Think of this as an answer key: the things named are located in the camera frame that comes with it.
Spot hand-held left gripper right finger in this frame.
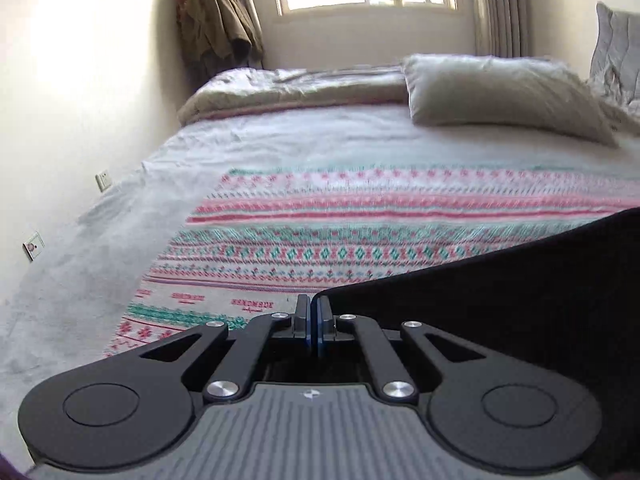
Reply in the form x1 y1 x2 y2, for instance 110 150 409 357
313 295 489 407

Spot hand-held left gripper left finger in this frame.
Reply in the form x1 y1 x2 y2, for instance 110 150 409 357
140 294 314 406

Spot black pants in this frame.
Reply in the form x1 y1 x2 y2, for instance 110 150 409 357
316 207 640 480

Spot patterned red green blanket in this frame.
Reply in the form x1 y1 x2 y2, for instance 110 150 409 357
102 167 640 358

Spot folded grey duvet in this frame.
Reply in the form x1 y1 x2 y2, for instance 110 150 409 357
177 66 408 126

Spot bed with grey sheet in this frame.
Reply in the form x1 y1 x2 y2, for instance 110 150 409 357
0 67 640 461

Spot grey pillow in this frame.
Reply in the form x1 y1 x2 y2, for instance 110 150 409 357
402 54 621 148

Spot hanging olive coat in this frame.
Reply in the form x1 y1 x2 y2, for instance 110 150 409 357
177 0 265 68

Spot crumpled grey cloth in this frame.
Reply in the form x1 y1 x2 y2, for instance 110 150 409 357
585 75 640 133

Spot grey quilted cushion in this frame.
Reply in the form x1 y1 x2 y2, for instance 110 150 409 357
587 2 640 106

